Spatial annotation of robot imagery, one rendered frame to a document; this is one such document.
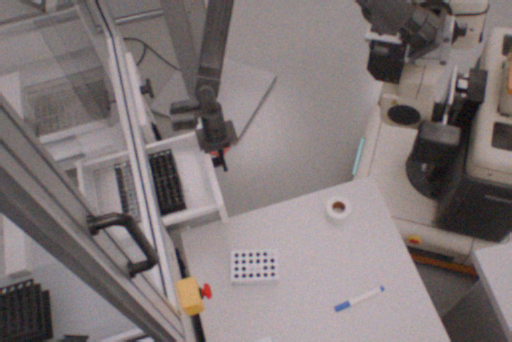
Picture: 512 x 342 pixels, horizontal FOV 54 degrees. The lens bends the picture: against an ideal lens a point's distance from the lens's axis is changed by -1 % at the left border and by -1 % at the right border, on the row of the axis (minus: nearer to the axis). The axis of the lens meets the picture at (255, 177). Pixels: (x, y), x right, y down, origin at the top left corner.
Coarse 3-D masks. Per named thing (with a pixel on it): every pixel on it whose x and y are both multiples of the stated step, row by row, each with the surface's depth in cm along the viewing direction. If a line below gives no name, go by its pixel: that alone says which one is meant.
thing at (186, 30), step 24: (168, 0) 204; (192, 0) 208; (168, 24) 217; (192, 24) 216; (192, 48) 225; (192, 72) 240; (240, 72) 266; (264, 72) 265; (168, 96) 261; (192, 96) 259; (240, 96) 258; (264, 96) 259; (240, 120) 251
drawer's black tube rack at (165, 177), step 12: (156, 156) 141; (168, 156) 144; (156, 168) 139; (168, 168) 138; (156, 180) 137; (168, 180) 141; (156, 192) 137; (168, 192) 135; (168, 204) 137; (180, 204) 136
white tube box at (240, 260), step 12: (240, 252) 136; (252, 252) 136; (264, 252) 136; (276, 252) 135; (240, 264) 134; (252, 264) 134; (264, 264) 134; (276, 264) 134; (240, 276) 133; (252, 276) 135; (264, 276) 134; (276, 276) 132
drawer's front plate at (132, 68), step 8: (128, 56) 156; (128, 64) 154; (136, 72) 157; (136, 80) 151; (136, 88) 149; (136, 96) 148; (144, 96) 162; (136, 104) 147; (144, 104) 153; (144, 112) 146; (144, 120) 143; (144, 128) 144; (152, 136) 149
